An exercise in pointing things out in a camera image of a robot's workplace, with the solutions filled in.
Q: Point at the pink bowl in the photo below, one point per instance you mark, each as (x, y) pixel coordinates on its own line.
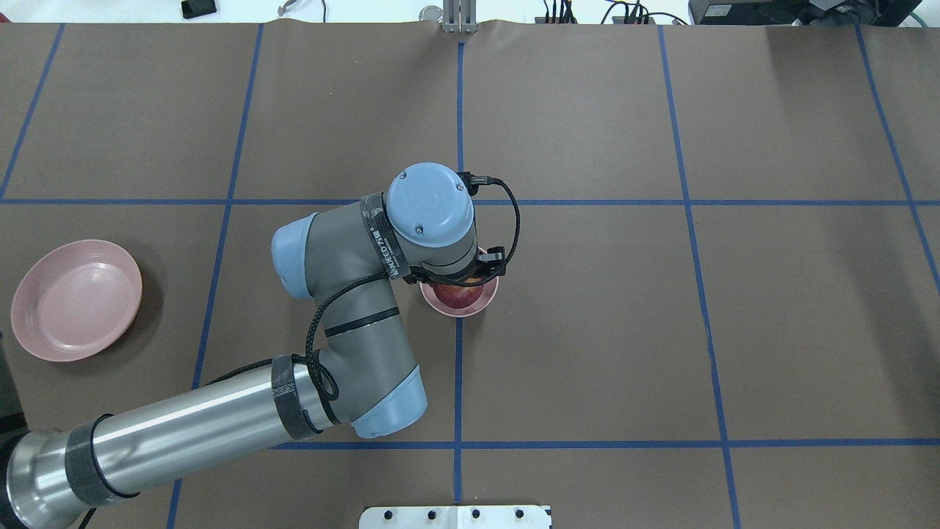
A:
(476, 272)

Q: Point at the red apple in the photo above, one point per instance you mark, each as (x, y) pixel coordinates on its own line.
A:
(457, 297)

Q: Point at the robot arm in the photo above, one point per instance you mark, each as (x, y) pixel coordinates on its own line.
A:
(357, 366)

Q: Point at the pink plate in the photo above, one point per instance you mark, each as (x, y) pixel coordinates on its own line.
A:
(76, 301)

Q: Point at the brown paper table cover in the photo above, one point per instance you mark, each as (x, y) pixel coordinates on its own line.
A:
(723, 311)

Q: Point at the small black square device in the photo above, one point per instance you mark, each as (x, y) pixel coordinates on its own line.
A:
(193, 9)

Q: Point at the aluminium frame post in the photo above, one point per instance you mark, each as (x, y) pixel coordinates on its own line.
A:
(459, 17)

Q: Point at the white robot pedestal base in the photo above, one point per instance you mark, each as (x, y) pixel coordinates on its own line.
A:
(457, 516)

